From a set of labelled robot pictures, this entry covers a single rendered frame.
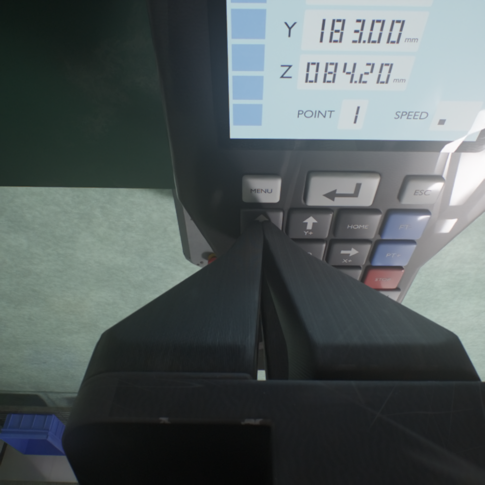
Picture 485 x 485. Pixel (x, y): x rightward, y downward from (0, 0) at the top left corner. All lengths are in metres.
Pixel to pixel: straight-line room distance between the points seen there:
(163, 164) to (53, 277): 1.60
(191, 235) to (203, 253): 0.08
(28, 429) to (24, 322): 0.95
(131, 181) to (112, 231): 1.25
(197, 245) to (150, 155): 0.85
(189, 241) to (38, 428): 2.11
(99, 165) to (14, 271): 1.62
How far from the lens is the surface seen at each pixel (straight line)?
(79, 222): 1.56
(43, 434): 3.01
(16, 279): 1.96
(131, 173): 0.32
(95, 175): 0.32
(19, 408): 3.09
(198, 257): 1.18
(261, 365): 0.21
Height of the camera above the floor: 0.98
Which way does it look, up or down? 40 degrees down
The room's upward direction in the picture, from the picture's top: 179 degrees counter-clockwise
